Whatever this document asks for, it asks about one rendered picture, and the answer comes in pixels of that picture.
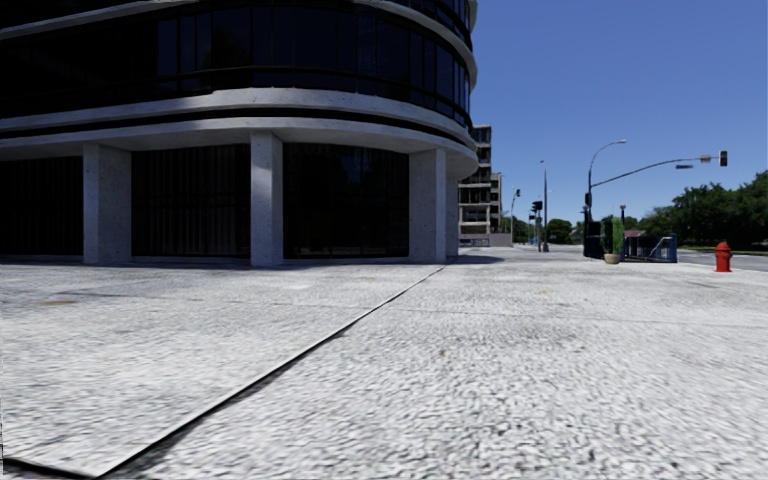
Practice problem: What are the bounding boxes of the pale concrete building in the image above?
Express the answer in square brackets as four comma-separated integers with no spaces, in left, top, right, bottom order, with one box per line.
[458,124,514,248]

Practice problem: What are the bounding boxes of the traffic light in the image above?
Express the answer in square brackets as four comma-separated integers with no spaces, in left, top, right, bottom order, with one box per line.
[509,188,522,245]
[528,200,545,253]
[583,139,729,259]

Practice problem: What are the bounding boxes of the grey street lamp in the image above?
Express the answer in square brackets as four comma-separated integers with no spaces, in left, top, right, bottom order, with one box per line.
[538,159,550,253]

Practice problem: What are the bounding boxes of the tree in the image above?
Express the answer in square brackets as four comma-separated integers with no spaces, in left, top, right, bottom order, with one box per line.
[544,218,574,245]

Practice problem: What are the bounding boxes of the round concrete and glass building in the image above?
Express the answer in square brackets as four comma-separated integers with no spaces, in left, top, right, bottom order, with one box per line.
[0,0,479,268]

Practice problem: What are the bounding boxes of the dark box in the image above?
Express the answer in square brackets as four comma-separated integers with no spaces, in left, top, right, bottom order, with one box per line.
[583,220,605,260]

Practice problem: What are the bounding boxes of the potted green shrub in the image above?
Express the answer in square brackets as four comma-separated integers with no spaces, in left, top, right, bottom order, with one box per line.
[601,216,625,266]

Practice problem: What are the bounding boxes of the trees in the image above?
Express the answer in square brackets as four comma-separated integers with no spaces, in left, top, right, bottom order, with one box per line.
[623,170,768,251]

